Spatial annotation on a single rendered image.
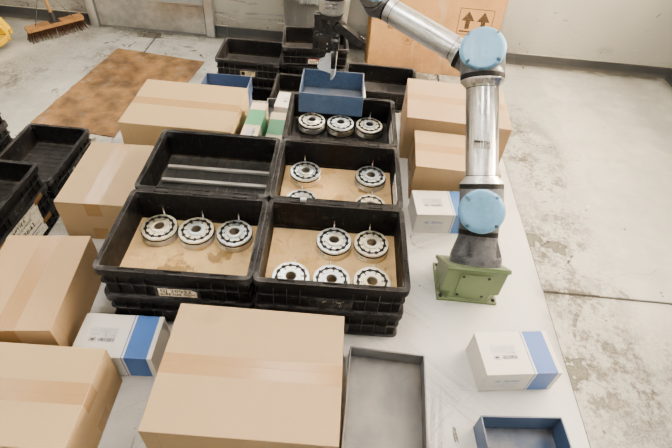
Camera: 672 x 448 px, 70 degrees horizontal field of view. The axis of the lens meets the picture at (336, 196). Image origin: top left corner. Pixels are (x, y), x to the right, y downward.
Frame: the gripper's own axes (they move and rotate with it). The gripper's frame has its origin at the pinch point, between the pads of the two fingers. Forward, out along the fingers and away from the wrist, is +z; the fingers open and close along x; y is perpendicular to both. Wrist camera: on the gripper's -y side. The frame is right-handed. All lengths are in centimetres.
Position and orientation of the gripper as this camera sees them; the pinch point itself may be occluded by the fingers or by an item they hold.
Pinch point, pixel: (333, 75)
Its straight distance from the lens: 163.3
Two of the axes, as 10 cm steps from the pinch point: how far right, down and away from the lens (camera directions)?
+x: -0.8, 6.0, -7.9
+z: -0.7, 7.9, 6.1
